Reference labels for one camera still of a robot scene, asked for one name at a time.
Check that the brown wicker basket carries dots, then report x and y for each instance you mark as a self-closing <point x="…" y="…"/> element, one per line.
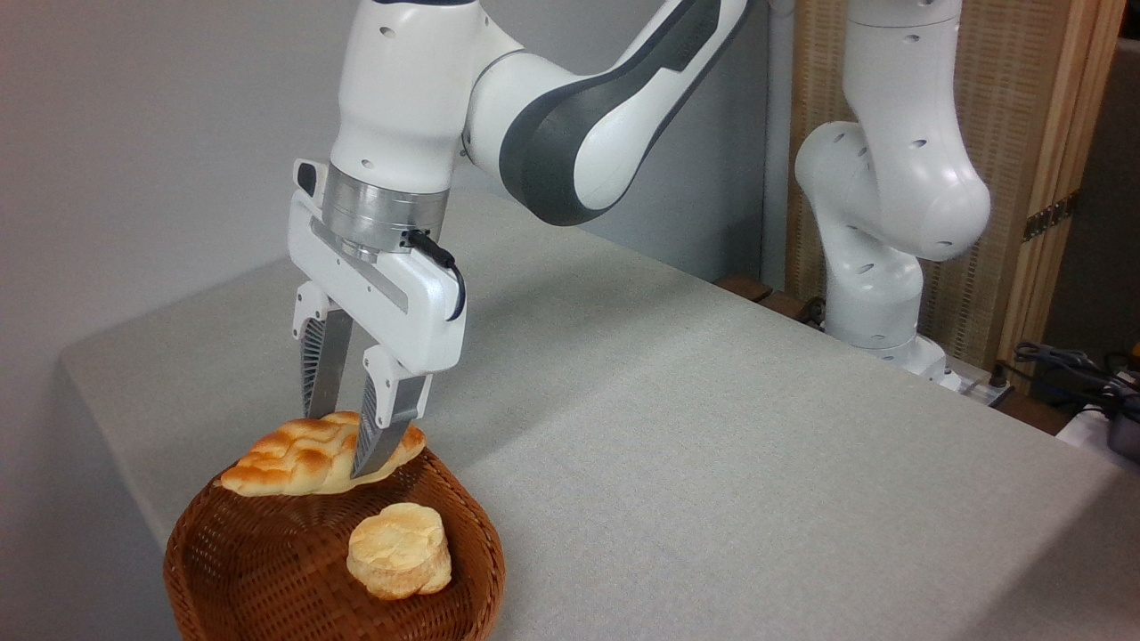
<point x="258" y="570"/>

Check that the white power strip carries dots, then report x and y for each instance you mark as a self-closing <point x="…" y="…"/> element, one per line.
<point x="975" y="383"/>

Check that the brass screen hinge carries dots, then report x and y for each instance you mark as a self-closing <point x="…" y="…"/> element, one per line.
<point x="1051" y="215"/>

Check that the brown wooden block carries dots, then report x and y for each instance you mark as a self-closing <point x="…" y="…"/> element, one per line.
<point x="744" y="287"/>

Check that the bamboo folding screen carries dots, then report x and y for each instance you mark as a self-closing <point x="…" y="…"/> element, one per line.
<point x="1011" y="98"/>

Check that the round pale bread roll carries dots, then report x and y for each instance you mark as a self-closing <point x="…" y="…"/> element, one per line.
<point x="399" y="550"/>

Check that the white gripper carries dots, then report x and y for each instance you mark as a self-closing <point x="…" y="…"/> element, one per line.
<point x="401" y="307"/>

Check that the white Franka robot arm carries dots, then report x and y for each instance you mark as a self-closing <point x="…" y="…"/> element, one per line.
<point x="899" y="178"/>

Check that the braided golden bread loaf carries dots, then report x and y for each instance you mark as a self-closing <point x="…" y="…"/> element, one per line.
<point x="289" y="458"/>

